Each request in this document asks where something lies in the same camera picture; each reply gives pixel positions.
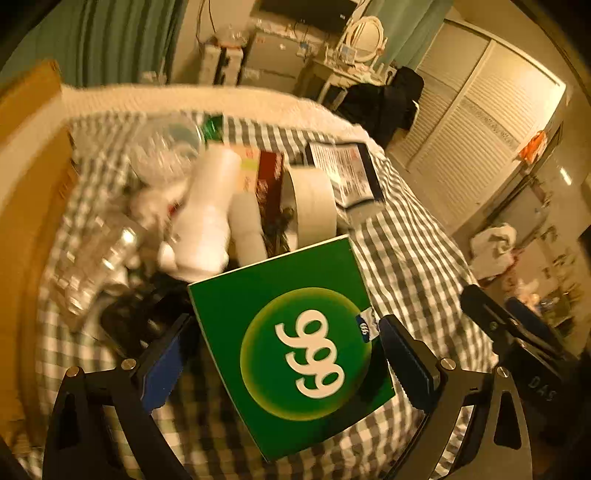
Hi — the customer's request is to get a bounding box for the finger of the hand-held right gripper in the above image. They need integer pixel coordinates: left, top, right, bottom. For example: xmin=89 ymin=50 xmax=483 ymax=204
xmin=461 ymin=285 xmax=514 ymax=352
xmin=505 ymin=298 xmax=571 ymax=357

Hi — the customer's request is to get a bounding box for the cream and red medicine box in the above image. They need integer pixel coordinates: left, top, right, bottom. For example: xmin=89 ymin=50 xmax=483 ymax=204
xmin=233 ymin=147 xmax=262 ymax=195

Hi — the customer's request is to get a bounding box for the white suitcase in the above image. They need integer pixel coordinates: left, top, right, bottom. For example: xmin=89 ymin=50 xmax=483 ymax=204
xmin=203 ymin=41 xmax=245 ymax=86

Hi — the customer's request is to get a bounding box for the white louvered wardrobe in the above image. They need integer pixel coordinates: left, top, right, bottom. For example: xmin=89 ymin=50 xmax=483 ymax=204
xmin=388 ymin=18 xmax=568 ymax=236

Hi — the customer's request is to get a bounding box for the small white plastic bottle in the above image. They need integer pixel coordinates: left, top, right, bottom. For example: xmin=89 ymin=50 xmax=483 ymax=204
xmin=229 ymin=193 xmax=269 ymax=266

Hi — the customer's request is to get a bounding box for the green foil wrapper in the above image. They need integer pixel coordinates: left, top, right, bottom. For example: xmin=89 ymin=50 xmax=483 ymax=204
xmin=201 ymin=114 xmax=225 ymax=141

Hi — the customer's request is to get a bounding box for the white tape roll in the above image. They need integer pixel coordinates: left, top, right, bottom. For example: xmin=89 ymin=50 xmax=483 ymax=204
xmin=281 ymin=167 xmax=339 ymax=252

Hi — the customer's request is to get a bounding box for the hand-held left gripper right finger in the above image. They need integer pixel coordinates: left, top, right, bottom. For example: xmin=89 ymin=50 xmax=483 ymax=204
xmin=378 ymin=314 xmax=534 ymax=480

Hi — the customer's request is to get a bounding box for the dark printed packet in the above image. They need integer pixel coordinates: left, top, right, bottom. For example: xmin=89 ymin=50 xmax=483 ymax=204
xmin=256 ymin=151 xmax=301 ymax=259

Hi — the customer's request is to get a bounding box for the narrow green curtain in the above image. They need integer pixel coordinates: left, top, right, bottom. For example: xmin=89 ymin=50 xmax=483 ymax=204
xmin=369 ymin=0 xmax=455 ymax=70

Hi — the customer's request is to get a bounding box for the chair with black jacket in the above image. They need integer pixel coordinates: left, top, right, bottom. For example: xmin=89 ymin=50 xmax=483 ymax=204
xmin=339 ymin=67 xmax=426 ymax=144

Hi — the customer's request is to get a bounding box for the white vanity table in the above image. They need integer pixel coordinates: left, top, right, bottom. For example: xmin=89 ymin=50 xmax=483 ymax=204
xmin=318 ymin=60 xmax=393 ymax=107

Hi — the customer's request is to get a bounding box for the large white plastic bottle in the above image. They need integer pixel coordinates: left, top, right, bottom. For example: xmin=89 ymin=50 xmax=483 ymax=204
xmin=173 ymin=148 xmax=244 ymax=283

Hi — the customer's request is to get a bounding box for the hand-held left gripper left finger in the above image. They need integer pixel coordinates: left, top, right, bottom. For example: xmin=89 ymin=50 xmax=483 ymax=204
xmin=42 ymin=300 xmax=197 ymax=480

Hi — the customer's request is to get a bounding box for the brown cardboard box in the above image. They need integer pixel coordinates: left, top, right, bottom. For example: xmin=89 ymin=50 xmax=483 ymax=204
xmin=0 ymin=59 xmax=81 ymax=444

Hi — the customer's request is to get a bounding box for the dark pouch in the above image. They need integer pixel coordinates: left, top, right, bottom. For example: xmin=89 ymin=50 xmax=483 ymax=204
xmin=98 ymin=272 xmax=197 ymax=358

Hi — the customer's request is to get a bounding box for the white cloth pile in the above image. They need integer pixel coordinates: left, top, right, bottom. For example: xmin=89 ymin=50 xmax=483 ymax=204
xmin=470 ymin=223 xmax=519 ymax=281

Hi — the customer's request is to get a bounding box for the wide green curtain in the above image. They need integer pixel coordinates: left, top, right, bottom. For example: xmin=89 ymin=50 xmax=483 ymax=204
xmin=60 ymin=0 xmax=185 ymax=88

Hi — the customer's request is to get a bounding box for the white fleece blanket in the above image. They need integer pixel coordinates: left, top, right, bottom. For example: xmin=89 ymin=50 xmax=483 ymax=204
xmin=60 ymin=83 xmax=384 ymax=153

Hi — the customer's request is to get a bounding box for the orange hanging cloth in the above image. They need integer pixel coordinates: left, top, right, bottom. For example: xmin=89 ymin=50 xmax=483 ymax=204
xmin=518 ymin=130 xmax=546 ymax=163

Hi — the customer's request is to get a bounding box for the grey checkered blanket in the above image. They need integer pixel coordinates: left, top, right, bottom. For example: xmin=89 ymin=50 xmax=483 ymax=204
xmin=37 ymin=111 xmax=499 ymax=480

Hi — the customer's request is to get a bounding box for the black wall television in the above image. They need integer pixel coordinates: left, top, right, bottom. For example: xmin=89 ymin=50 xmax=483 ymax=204
xmin=256 ymin=0 xmax=358 ymax=33

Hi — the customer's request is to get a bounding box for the green medicine box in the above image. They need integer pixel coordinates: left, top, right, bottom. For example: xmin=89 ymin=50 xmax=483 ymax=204
xmin=187 ymin=234 xmax=397 ymax=463

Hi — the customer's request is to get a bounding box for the white bear figurine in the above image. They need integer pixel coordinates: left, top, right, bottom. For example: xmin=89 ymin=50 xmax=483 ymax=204
xmin=129 ymin=182 xmax=190 ymax=273

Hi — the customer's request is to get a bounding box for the oval vanity mirror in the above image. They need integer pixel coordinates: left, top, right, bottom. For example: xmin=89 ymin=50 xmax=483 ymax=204
xmin=339 ymin=16 xmax=386 ymax=63

